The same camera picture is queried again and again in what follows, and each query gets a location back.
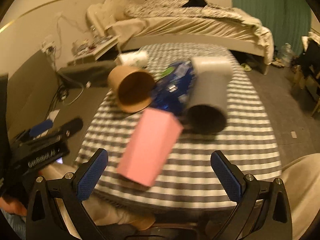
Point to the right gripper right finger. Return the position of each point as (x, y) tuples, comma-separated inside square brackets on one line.
[(262, 207)]

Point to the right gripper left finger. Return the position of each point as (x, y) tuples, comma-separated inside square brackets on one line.
[(44, 219)]

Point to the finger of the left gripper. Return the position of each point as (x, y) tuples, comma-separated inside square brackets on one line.
[(40, 128), (70, 128)]

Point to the pink hexagonal cup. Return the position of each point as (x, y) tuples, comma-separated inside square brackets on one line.
[(149, 146)]

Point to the brown cylindrical cup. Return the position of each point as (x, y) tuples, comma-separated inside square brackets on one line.
[(132, 87)]

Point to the white floral cup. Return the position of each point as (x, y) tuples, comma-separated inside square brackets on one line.
[(135, 59)]

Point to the grey cylindrical cup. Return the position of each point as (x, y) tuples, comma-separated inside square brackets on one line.
[(207, 107)]

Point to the white cylindrical cup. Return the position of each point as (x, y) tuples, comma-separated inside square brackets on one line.
[(212, 64)]

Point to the person's left hand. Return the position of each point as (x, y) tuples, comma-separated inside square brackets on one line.
[(16, 192)]

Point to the checkered tablecloth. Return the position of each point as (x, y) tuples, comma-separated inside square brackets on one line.
[(187, 181)]

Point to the white bedside table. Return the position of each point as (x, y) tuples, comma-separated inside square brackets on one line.
[(95, 52)]

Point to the blue snack bag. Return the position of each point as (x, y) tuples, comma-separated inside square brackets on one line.
[(171, 92)]

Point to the patterned duvet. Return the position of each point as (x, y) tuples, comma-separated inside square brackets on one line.
[(177, 8)]

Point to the chair with clothes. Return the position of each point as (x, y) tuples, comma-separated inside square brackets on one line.
[(308, 65)]

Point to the large water jug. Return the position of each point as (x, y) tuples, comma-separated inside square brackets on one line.
[(285, 54)]

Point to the black garment on bed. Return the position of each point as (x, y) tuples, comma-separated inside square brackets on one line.
[(195, 3)]

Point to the bed with beige sheet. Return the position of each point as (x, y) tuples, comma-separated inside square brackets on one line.
[(248, 36)]

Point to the green curtain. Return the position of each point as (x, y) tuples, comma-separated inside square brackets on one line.
[(288, 20)]

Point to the wall power strip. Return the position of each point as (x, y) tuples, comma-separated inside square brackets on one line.
[(47, 47)]

